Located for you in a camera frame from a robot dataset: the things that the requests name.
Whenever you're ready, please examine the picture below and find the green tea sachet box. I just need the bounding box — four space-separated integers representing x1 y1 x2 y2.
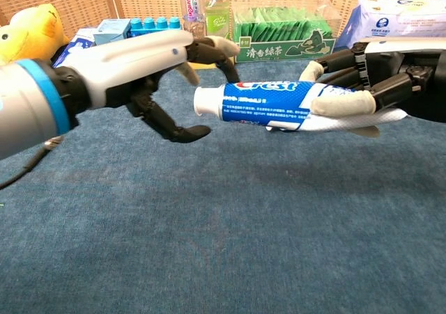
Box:
232 0 342 63

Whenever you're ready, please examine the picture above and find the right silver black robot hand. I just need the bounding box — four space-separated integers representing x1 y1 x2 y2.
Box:
299 37 446 139

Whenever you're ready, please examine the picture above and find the white blue tissue pack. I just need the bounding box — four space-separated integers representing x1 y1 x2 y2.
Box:
334 0 446 50

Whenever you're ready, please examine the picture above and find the blue toy building block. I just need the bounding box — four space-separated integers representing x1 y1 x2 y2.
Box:
129 16 183 38

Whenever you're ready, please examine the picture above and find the green drink bottle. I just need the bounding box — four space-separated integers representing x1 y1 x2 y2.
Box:
204 0 231 42

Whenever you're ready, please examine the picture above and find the clear bottle pink label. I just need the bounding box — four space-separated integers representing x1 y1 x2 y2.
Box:
178 0 206 38

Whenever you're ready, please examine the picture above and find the yellow chick plush toy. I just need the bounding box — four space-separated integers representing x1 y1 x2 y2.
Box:
0 3 70 66

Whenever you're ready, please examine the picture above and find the blue table carpet mat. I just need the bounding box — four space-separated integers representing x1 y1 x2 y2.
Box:
0 37 446 314

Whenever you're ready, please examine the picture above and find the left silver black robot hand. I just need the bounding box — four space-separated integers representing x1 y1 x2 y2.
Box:
52 29 241 144

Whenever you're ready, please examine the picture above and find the long blue toothpaste box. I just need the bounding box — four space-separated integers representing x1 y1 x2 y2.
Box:
52 28 97 68

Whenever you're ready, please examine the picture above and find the Crest toothpaste tube large logo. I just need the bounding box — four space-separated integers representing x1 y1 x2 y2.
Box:
193 80 408 133

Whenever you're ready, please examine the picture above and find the small light blue box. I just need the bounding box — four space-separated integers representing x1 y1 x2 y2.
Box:
93 19 132 46

